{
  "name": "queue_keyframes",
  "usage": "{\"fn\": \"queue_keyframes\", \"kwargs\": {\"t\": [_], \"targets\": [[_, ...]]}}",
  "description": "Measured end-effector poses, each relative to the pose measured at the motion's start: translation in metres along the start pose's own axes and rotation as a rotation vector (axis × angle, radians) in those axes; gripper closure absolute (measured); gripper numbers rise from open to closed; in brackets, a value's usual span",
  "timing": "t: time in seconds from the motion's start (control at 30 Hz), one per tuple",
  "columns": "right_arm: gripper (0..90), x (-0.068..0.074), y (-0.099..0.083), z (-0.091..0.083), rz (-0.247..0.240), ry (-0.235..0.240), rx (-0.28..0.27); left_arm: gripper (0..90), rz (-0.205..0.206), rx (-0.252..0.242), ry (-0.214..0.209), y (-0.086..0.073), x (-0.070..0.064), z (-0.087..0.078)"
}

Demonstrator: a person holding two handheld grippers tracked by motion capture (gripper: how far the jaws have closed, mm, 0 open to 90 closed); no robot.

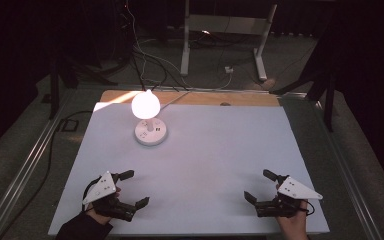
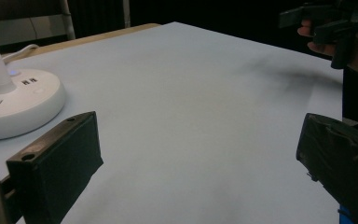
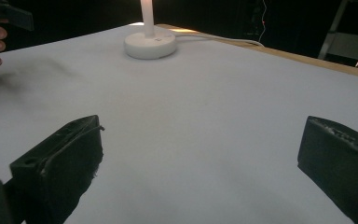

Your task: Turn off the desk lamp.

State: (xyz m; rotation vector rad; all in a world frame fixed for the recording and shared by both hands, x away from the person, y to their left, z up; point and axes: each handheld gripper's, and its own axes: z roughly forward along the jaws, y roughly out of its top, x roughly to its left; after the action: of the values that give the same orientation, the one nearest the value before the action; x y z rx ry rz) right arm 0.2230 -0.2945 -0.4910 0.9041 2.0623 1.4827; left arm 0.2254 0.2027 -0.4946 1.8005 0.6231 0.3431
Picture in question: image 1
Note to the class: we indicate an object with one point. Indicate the white metal desk frame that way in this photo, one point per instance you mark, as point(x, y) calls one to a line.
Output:
point(185, 50)

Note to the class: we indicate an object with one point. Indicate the large white table sheet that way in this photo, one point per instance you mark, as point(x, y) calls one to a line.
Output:
point(213, 160)

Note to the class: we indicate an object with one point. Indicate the black rectangular floor plate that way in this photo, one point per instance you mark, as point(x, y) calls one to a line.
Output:
point(69, 125)

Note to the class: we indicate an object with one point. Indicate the white round lamp base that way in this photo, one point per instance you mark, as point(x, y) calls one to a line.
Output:
point(146, 136)

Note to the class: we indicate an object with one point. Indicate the person's right hand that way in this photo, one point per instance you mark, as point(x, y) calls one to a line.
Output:
point(293, 226)

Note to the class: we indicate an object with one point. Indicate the glowing white globe lamp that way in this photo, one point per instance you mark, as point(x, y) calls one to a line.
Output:
point(145, 105)

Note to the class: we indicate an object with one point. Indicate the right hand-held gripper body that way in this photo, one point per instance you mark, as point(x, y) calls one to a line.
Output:
point(295, 190)

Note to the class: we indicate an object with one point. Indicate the dark round table grommet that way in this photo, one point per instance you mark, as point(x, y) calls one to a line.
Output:
point(225, 104)

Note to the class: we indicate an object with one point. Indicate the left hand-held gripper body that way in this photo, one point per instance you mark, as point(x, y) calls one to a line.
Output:
point(101, 191)

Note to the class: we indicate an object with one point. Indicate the black metal stand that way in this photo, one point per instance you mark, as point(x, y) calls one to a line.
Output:
point(54, 93)
point(328, 106)

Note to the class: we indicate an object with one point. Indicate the aluminium frame rail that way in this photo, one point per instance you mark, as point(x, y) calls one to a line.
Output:
point(23, 170)
point(346, 176)

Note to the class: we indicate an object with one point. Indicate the white wall plug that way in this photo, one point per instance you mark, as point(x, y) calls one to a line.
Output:
point(228, 69)

